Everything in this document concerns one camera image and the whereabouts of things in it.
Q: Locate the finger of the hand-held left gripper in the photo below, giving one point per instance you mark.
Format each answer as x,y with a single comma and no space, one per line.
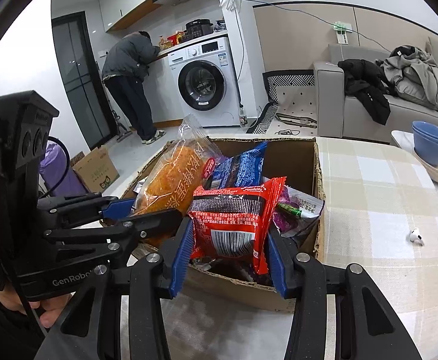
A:
119,208
155,223

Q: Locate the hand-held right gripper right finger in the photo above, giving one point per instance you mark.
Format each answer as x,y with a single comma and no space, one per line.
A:
281,266

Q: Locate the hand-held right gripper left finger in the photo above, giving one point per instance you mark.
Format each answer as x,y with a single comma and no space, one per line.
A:
179,262

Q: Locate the orange floss bread packet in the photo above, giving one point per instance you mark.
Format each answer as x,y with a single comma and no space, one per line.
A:
174,183

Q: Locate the brown cardboard box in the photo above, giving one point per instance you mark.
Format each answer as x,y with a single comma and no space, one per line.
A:
222,288

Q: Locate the purple snack packet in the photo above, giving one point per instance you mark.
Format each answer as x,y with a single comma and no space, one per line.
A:
301,204

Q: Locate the red barcode snack packet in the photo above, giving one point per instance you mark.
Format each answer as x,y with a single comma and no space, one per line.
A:
234,217

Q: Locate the blue sandwich cookie packet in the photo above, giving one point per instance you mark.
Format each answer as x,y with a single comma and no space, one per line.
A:
241,168

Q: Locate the person's left forearm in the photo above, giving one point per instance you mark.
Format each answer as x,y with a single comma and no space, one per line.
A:
1,335

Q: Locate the person's left hand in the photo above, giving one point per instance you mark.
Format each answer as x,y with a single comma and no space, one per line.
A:
50,311

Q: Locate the printed cardboard box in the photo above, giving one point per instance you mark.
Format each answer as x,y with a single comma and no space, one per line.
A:
95,172

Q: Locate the purple plastic bag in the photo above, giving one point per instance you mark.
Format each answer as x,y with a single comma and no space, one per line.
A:
59,180

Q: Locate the floor mop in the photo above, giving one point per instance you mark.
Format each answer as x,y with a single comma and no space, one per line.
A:
123,135

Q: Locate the black glass door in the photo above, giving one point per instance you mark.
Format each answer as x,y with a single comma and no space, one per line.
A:
80,82

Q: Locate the clear water bottle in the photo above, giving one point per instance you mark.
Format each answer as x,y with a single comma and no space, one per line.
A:
243,117

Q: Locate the white earbud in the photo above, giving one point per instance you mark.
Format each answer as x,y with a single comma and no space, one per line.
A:
416,235

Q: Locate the white washing machine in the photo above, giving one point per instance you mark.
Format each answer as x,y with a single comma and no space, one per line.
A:
211,82

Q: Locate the pile of colourful packets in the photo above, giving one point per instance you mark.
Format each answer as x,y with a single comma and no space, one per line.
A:
174,40

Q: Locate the grey sofa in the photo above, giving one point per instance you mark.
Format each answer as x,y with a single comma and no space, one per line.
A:
328,93

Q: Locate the black white patterned cushion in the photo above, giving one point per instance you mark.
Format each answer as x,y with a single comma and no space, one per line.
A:
290,80

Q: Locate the black jacket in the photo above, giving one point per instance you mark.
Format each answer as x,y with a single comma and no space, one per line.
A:
365,90

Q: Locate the black pressure cooker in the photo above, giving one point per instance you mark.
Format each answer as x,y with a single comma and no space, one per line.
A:
199,29

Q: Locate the grey cloth bundle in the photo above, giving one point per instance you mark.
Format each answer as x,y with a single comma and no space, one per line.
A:
220,25

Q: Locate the grey jacket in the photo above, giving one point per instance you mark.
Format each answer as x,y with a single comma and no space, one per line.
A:
414,75

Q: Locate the wall cabinet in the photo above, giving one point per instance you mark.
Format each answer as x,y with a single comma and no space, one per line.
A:
129,3

